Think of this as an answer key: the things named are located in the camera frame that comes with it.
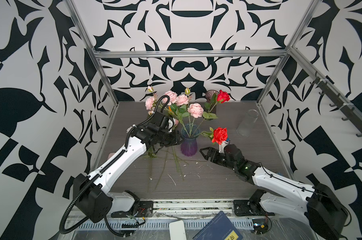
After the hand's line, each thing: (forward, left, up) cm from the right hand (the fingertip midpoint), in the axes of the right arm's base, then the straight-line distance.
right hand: (204, 151), depth 80 cm
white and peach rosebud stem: (-13, +26, -13) cm, 32 cm away
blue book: (-32, -5, -12) cm, 34 cm away
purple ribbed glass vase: (+5, +8, -2) cm, 10 cm away
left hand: (+3, +11, +10) cm, 15 cm away
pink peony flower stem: (+12, +9, +19) cm, 25 cm away
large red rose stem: (-2, -4, +19) cm, 19 cm away
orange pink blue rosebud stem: (+12, +17, +20) cm, 28 cm away
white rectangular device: (-33, +15, -7) cm, 37 cm away
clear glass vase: (+23, -31, -14) cm, 41 cm away
